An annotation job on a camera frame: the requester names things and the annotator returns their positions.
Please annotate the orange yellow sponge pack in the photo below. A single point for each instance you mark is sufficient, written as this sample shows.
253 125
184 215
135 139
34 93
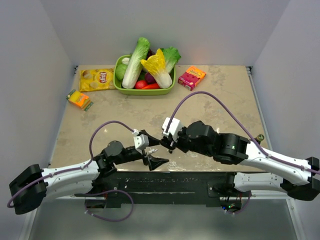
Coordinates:
79 99

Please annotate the round green vegetable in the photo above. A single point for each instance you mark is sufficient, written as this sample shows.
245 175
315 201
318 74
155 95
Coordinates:
120 71

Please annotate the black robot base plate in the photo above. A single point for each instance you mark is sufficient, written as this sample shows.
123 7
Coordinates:
167 188

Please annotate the black earbud charging case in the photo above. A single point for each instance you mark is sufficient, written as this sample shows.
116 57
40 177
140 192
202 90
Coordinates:
166 143

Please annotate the yellow white cabbage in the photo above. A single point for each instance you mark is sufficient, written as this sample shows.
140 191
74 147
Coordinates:
156 66

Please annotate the yellow Lays chips bag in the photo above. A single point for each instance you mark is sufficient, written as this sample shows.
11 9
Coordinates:
91 80

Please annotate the green lettuce leaf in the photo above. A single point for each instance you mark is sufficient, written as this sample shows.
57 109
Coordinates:
171 56

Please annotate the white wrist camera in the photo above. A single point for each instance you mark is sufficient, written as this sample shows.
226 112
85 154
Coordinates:
175 127
141 140

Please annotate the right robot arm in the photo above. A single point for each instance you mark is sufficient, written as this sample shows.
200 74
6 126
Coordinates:
280 173

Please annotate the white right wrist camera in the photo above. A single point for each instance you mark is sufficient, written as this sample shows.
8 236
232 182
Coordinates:
175 127

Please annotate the pink orange snack box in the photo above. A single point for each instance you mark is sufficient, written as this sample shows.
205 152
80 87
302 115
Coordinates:
191 78

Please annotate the orange carrot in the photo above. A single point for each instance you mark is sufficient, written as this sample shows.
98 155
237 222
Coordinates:
152 86

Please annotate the green white napa cabbage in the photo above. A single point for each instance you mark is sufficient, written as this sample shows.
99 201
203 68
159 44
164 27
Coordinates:
134 66

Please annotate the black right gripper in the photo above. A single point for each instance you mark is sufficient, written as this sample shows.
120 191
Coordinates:
178 143

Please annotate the red tomato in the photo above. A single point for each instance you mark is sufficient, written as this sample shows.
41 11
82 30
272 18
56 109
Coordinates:
140 84

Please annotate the green glass bottle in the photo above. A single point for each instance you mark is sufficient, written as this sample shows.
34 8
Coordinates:
259 138

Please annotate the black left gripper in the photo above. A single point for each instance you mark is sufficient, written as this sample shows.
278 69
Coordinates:
153 162

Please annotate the green plastic basket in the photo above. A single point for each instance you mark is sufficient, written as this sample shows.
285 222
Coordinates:
145 92

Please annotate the purple onion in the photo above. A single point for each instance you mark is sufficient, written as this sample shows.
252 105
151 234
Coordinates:
149 78

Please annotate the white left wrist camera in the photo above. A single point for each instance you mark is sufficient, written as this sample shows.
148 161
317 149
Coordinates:
141 140

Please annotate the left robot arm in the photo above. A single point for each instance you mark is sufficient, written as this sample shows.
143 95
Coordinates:
35 184

